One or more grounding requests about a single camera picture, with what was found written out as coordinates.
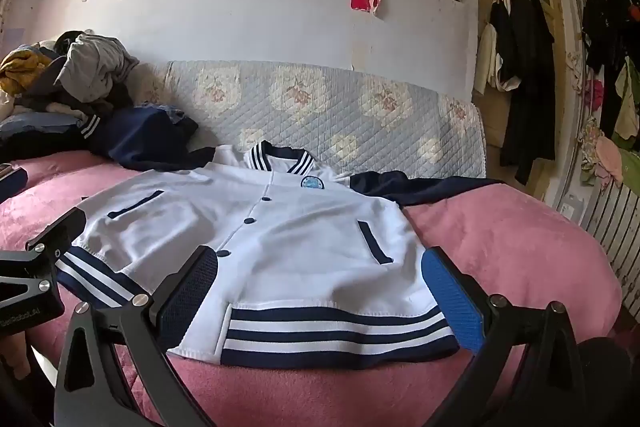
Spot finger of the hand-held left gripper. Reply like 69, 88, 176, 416
0, 207, 87, 308
0, 166, 29, 204

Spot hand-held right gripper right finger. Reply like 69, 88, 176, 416
421, 246, 596, 427

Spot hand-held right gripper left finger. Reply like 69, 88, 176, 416
52, 245, 219, 427

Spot white and navy jacket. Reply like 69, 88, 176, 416
55, 107, 503, 370

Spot hanging dark clothes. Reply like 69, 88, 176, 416
580, 0, 640, 138

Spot blue-grey garment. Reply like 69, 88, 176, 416
0, 112, 86, 145

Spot pink fleece blanket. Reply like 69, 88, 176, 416
0, 149, 623, 427

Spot yellow cloth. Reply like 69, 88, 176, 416
0, 49, 51, 94

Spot grey crumpled garment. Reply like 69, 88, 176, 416
56, 33, 140, 104

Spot white radiator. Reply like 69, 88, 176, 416
582, 179, 640, 323

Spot pink floral cloth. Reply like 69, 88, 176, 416
579, 117, 626, 192

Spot quilted floral grey cover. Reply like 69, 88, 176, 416
135, 59, 488, 180

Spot hanging black garment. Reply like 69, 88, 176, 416
487, 0, 557, 185

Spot hanging white garment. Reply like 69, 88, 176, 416
472, 0, 521, 95

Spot green cloth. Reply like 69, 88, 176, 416
614, 57, 640, 195

